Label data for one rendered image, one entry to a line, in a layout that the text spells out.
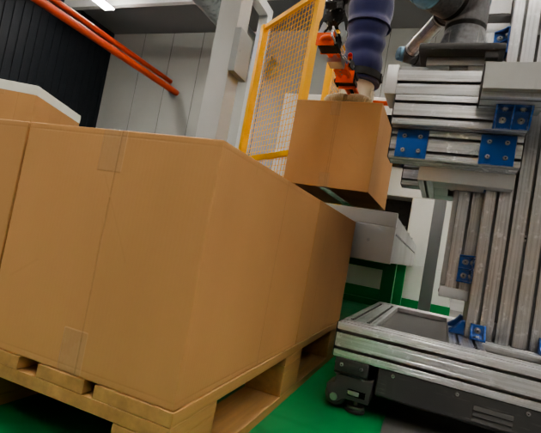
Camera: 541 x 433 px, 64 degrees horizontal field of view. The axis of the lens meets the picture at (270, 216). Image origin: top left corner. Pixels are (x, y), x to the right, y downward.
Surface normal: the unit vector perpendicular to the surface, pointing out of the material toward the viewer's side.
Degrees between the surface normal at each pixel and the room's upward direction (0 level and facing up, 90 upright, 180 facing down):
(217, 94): 90
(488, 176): 90
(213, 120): 90
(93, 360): 90
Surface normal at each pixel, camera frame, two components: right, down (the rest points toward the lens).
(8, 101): 0.04, -0.04
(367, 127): -0.37, -0.12
